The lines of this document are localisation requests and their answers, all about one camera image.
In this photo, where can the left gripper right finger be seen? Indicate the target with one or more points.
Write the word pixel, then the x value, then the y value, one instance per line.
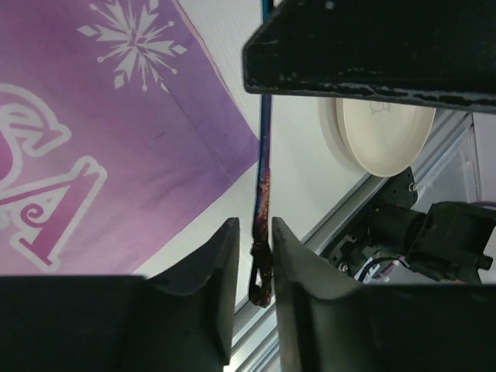
pixel 328 321

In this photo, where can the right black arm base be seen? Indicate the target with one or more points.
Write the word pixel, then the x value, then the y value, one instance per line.
pixel 383 228

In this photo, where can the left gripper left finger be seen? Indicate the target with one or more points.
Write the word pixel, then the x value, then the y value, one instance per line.
pixel 179 320

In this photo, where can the cream white plate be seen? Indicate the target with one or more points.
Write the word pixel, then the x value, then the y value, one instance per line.
pixel 380 138

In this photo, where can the iridescent purple fork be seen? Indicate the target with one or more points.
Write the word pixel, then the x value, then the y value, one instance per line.
pixel 260 282

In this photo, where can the purple Elsa placemat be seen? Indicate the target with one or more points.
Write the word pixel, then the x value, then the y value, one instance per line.
pixel 116 133

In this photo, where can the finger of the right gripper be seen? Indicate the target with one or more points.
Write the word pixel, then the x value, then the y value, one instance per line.
pixel 427 53

